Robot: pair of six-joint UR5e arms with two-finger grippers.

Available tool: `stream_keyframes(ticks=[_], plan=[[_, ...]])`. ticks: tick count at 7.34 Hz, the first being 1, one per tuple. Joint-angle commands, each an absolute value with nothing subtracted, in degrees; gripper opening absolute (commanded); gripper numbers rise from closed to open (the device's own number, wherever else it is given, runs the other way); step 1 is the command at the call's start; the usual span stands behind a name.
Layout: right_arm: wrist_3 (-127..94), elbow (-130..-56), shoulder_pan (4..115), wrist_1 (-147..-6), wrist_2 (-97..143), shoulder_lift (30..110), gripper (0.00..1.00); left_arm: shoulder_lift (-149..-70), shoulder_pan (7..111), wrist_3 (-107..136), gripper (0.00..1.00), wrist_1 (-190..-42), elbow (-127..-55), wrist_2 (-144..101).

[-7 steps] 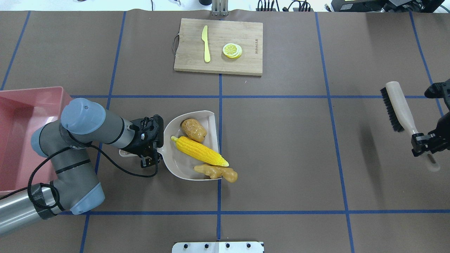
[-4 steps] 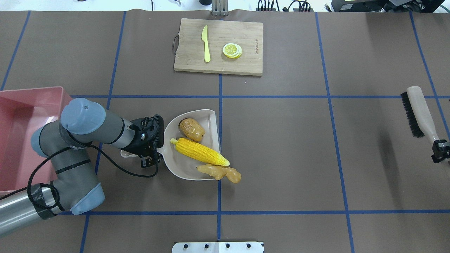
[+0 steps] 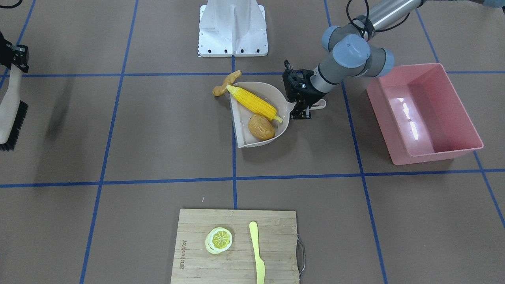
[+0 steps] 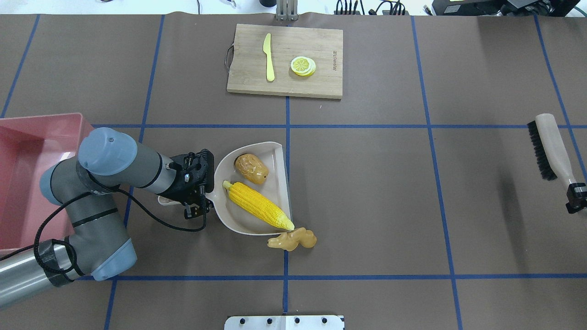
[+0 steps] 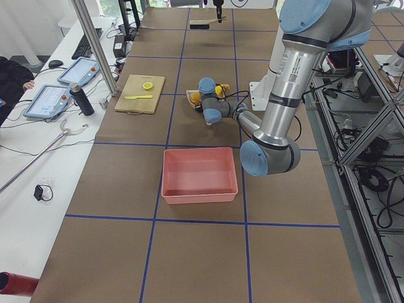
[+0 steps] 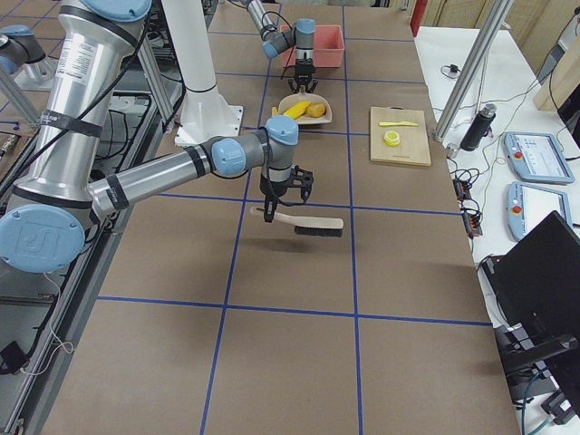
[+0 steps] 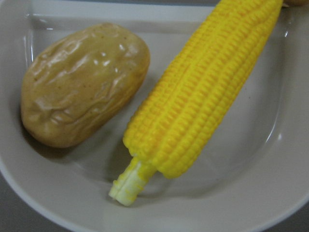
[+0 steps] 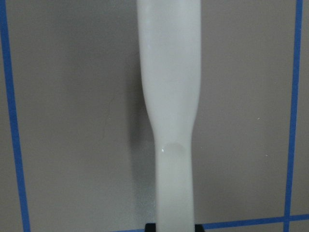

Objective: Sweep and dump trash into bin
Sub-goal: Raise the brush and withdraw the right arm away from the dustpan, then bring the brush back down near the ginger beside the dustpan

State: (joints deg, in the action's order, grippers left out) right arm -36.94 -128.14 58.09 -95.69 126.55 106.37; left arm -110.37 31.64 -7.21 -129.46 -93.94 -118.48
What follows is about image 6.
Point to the beige brush black bristles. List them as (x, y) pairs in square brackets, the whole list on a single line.
[(312, 226)]

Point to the black water bottle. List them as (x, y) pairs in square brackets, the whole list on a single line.
[(479, 127)]

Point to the aluminium frame post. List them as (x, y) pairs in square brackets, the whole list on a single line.
[(478, 52)]

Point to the upper teach pendant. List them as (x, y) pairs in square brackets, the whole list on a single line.
[(536, 157)]

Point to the yellow toy lemon slices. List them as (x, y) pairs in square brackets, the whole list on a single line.
[(391, 138)]

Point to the yellow toy corn cob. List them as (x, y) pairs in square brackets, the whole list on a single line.
[(297, 110)]

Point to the black monitor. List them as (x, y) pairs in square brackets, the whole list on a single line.
[(537, 286)]

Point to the beige plastic dustpan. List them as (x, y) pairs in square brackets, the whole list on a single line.
[(292, 99)]

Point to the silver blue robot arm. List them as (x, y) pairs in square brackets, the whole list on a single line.
[(298, 36), (79, 174)]

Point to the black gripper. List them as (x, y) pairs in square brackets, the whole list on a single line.
[(274, 187), (304, 70)]

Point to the yellow plastic toy knife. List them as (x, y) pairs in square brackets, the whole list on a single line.
[(398, 124)]

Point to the brown toy potato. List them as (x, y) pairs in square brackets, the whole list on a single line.
[(316, 110)]

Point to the pink plastic bin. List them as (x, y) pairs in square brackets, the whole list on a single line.
[(328, 48)]

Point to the lower teach pendant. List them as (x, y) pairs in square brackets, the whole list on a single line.
[(528, 205)]

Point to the teach pendant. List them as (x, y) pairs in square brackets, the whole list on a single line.
[(528, 205), (536, 157)]

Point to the bamboo cutting board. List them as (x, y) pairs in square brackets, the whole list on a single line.
[(414, 148)]

